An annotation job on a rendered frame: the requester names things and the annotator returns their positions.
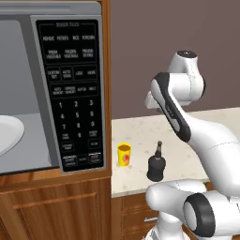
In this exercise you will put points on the white microwave turntable plate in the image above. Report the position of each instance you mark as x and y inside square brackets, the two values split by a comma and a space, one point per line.
[7, 134]

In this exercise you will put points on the yellow printed cup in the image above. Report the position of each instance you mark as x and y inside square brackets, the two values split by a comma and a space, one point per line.
[124, 155]

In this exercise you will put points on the black bottle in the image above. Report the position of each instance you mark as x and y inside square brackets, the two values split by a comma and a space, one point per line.
[156, 167]

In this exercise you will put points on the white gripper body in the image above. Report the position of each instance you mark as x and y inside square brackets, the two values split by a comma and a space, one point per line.
[152, 101]

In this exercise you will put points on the wooden drawer front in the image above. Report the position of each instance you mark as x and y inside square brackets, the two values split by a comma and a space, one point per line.
[134, 202]
[134, 222]

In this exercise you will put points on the wooden cabinet housing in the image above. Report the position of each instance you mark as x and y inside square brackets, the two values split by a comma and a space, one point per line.
[108, 93]

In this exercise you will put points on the grey microwave oven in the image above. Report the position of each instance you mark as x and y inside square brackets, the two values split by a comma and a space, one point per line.
[73, 93]

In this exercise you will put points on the wooden cupboard door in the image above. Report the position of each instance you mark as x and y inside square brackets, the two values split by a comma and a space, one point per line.
[56, 212]

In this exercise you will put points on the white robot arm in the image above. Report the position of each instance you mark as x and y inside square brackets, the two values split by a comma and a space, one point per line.
[215, 150]

